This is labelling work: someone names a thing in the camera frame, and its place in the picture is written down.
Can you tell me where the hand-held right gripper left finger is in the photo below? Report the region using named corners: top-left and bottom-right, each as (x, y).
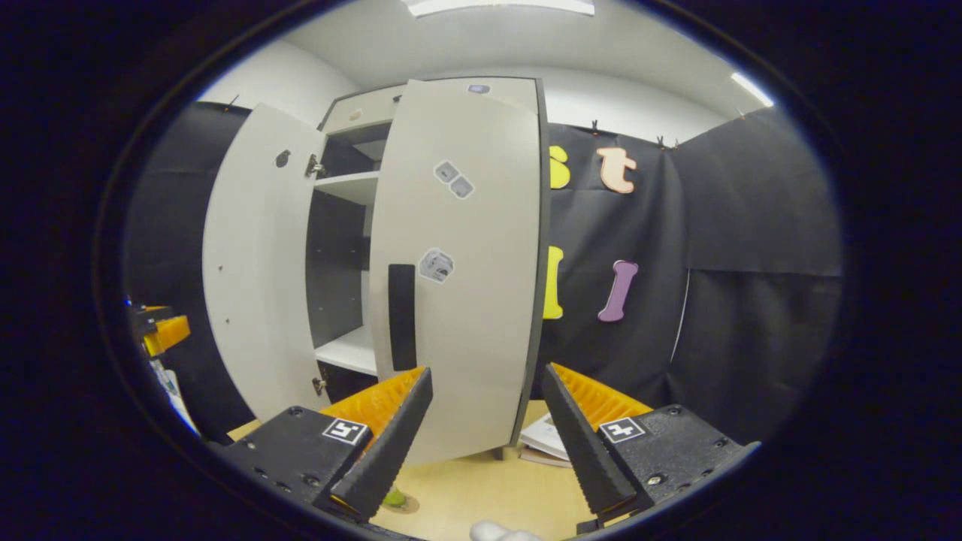
top-left (218, 366), bottom-right (434, 523)

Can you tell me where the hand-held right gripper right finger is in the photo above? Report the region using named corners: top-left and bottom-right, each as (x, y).
top-left (541, 364), bottom-right (760, 524)

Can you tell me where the white cabinet door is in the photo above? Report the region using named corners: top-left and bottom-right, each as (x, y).
top-left (368, 77), bottom-right (551, 467)
top-left (203, 103), bottom-right (328, 423)

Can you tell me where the white and grey cabinet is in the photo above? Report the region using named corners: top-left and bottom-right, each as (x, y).
top-left (304, 77), bottom-right (553, 461)

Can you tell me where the thin brown-edged book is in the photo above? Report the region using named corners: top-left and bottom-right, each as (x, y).
top-left (519, 448), bottom-right (576, 468)

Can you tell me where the black backdrop cloth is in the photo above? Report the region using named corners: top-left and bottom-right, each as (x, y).
top-left (124, 101), bottom-right (844, 444)

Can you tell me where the narrow ceiling light strip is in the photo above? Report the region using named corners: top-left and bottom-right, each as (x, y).
top-left (731, 71), bottom-right (775, 108)

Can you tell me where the long ceiling light panel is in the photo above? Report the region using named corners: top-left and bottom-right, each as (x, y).
top-left (402, 0), bottom-right (596, 17)

